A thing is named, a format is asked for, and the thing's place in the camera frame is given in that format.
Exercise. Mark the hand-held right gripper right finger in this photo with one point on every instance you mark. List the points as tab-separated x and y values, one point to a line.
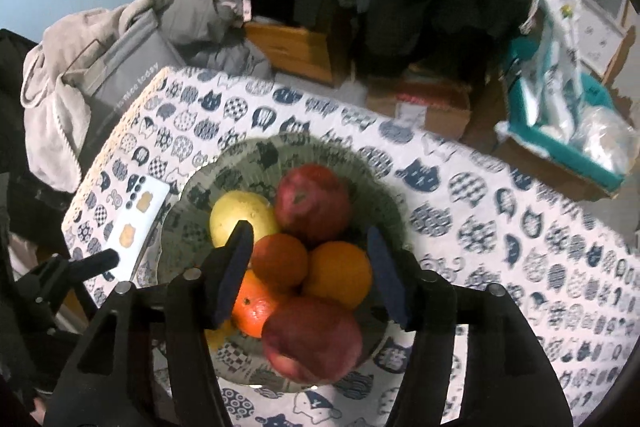
392	287

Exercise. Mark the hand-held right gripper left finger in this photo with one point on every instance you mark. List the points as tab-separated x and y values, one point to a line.
230	277

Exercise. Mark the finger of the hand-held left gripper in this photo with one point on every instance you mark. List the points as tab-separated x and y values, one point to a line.
97	263

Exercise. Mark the orange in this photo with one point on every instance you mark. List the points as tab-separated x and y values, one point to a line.
340	274
255	307

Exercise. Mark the small tangerine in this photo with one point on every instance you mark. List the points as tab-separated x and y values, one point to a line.
280	259

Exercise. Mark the red apple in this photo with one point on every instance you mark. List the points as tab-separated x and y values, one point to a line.
310	342
312	202

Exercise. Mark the green glass plate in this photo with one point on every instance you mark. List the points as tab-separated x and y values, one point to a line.
235	157

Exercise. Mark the white phone with cat stickers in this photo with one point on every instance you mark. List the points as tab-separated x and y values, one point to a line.
142	219

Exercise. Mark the cat-print tablecloth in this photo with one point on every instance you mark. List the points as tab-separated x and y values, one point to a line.
500	232

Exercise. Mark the beige blanket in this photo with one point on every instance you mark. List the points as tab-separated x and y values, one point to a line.
50	117

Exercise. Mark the flat cardboard box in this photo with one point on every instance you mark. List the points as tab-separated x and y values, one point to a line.
420	107

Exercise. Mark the grey storage bag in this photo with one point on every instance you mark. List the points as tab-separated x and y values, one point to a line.
125	72

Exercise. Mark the teal box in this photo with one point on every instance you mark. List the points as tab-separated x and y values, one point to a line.
590	167

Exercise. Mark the wooden drawer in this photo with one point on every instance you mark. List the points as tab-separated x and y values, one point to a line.
290	47

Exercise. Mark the grey jacket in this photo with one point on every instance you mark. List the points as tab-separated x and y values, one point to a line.
200	22

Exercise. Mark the clear plastic bag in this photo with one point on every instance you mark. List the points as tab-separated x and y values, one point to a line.
605	132

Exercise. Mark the white rice bag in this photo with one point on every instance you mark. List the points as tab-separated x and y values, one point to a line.
560	57

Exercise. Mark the white patterned box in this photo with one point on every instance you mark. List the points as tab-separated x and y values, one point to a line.
600	32

